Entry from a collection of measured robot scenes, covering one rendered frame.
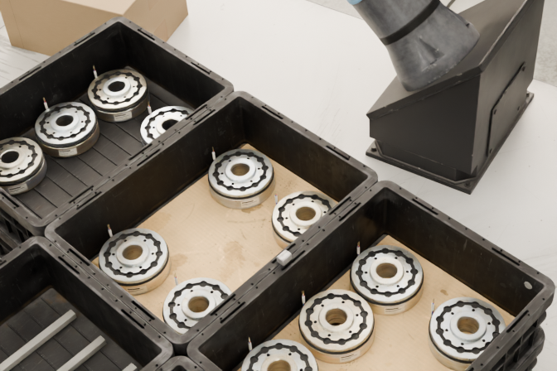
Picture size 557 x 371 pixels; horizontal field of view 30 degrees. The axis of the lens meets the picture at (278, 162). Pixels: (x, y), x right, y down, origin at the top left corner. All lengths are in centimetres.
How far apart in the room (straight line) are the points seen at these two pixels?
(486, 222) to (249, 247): 43
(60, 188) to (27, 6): 52
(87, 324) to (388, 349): 43
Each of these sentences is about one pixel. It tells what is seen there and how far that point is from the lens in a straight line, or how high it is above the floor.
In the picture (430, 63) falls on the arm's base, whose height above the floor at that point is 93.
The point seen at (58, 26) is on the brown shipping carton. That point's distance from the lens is 209.
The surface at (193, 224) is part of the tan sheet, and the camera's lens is 160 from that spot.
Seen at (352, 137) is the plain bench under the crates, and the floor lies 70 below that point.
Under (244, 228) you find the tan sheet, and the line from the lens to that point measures 159.
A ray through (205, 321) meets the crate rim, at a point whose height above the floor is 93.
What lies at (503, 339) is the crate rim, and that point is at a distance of 134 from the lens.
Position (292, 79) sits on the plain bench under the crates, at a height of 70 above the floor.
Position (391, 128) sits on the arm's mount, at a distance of 179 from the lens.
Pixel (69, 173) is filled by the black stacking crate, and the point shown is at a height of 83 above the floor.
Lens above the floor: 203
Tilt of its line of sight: 46 degrees down
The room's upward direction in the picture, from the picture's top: 5 degrees counter-clockwise
